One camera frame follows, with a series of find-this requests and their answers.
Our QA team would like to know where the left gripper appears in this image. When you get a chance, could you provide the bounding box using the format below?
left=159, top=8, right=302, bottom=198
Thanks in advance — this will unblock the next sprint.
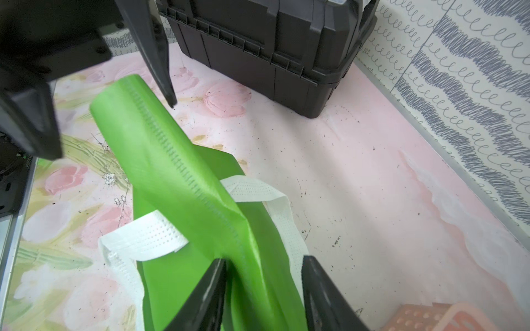
left=1, top=0, right=177, bottom=161

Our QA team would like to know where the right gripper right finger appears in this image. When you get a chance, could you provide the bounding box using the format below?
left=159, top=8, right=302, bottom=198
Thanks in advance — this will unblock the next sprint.
left=302, top=255, right=369, bottom=331

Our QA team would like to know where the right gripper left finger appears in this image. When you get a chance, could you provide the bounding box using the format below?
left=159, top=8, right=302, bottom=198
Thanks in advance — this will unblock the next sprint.
left=165, top=259, right=227, bottom=331

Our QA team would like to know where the green insulated delivery bag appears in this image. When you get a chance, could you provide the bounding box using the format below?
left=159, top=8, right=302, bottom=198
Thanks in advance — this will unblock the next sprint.
left=90, top=74, right=309, bottom=330

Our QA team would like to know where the pink plastic basket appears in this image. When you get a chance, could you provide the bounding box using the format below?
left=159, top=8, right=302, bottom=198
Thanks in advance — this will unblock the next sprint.
left=382, top=302, right=499, bottom=331

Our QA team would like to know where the black plastic toolbox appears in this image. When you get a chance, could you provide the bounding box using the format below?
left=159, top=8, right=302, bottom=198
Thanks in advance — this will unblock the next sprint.
left=157, top=0, right=379, bottom=119

